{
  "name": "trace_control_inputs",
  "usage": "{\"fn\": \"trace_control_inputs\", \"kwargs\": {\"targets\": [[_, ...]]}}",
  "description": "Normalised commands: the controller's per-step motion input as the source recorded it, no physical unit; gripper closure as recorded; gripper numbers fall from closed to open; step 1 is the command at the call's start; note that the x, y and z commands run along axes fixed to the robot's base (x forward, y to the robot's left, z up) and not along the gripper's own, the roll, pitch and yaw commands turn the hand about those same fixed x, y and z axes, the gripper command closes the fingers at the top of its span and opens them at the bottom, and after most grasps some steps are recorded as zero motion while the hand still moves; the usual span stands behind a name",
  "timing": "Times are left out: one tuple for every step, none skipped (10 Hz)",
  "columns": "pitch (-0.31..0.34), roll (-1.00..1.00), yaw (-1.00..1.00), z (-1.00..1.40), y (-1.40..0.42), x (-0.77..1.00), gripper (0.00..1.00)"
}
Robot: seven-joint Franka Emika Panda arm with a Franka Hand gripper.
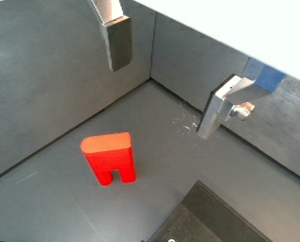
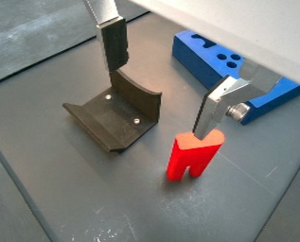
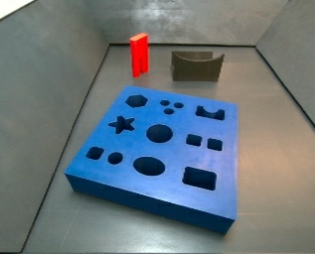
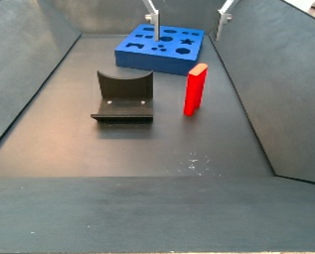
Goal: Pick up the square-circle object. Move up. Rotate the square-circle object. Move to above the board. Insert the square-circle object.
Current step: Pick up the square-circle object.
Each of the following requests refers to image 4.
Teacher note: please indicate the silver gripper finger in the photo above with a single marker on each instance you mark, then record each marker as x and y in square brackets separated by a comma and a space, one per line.
[153, 17]
[225, 16]

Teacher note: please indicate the red two-pronged block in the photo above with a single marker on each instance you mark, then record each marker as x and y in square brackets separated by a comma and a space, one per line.
[195, 88]

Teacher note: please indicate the blue shape-sorter board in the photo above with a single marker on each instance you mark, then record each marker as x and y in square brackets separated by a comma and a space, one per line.
[172, 55]

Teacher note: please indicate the black curved holder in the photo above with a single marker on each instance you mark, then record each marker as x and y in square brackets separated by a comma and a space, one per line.
[126, 99]

